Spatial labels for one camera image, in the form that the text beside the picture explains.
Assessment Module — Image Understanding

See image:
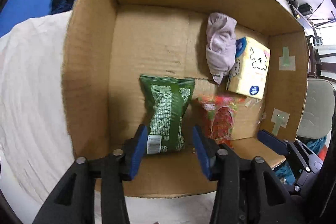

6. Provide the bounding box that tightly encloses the red snack bag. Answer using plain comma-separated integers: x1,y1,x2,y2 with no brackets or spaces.
197,96,246,148

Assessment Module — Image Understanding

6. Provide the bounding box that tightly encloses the white tablecloth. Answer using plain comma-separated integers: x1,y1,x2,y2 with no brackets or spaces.
1,12,74,223

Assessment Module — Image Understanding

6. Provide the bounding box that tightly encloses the cardboard box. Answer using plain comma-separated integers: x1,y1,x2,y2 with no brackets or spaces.
61,0,310,199

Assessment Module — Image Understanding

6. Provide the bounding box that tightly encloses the lavender cloth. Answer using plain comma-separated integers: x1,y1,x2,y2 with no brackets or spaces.
206,12,237,85

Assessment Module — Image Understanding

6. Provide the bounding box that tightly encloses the blue plastic bag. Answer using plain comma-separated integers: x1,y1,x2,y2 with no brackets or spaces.
274,137,326,189

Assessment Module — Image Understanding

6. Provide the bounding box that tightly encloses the green snack bag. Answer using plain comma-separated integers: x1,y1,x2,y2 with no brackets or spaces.
139,75,195,155

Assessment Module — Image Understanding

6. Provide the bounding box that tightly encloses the blue foam mat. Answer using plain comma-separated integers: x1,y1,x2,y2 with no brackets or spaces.
1,0,52,36

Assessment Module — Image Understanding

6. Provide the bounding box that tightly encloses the yellow tissue pack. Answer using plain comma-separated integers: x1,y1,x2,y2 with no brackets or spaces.
226,37,270,100

